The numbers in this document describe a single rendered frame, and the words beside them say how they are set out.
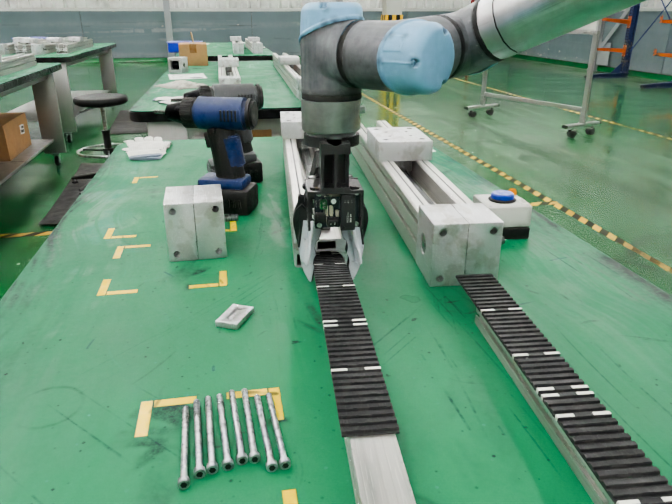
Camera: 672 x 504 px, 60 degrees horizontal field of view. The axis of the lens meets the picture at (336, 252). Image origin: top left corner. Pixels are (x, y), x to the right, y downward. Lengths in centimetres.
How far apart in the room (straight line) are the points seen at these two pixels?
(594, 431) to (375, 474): 19
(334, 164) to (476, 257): 26
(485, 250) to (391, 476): 44
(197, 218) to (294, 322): 27
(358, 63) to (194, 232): 41
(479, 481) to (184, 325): 41
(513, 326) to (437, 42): 32
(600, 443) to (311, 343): 33
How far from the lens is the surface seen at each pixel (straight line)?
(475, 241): 85
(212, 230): 94
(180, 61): 406
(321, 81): 72
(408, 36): 64
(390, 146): 120
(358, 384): 58
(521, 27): 71
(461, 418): 61
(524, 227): 107
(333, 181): 74
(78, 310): 85
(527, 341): 68
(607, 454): 55
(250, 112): 111
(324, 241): 90
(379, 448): 52
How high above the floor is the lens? 115
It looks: 22 degrees down
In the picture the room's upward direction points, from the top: straight up
